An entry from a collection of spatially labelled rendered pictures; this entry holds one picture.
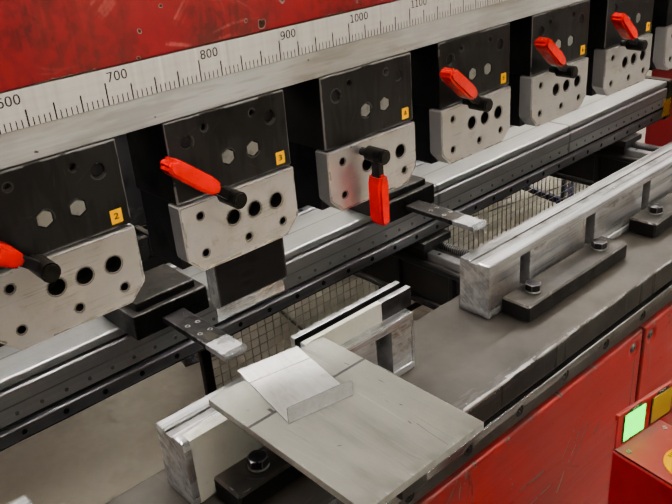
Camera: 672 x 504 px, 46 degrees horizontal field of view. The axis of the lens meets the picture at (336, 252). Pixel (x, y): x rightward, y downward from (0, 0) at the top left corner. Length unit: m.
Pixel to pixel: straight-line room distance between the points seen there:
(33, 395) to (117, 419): 1.57
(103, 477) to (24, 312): 1.75
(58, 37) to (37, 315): 0.25
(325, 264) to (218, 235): 0.54
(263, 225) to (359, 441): 0.26
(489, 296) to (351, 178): 0.41
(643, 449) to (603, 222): 0.48
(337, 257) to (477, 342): 0.30
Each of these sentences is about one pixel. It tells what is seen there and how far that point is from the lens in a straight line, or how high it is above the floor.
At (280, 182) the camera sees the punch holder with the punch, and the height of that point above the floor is 1.24.
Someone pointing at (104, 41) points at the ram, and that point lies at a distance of 0.74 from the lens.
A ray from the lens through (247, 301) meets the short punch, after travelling 0.95.
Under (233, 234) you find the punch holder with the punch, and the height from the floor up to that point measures 1.20.
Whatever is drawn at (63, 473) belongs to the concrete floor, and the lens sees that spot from 2.55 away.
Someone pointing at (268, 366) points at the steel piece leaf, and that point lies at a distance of 0.99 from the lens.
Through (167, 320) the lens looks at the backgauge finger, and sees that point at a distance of 1.11.
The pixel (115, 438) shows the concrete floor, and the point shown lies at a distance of 2.62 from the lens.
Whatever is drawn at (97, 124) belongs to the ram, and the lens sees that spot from 0.75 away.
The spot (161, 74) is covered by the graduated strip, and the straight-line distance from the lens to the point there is 0.77.
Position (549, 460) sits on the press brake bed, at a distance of 1.39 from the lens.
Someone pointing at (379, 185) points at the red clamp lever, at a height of 1.21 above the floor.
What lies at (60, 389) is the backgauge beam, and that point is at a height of 0.94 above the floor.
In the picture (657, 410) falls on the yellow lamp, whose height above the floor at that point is 0.81.
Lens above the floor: 1.55
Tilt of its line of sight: 26 degrees down
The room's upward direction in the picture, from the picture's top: 5 degrees counter-clockwise
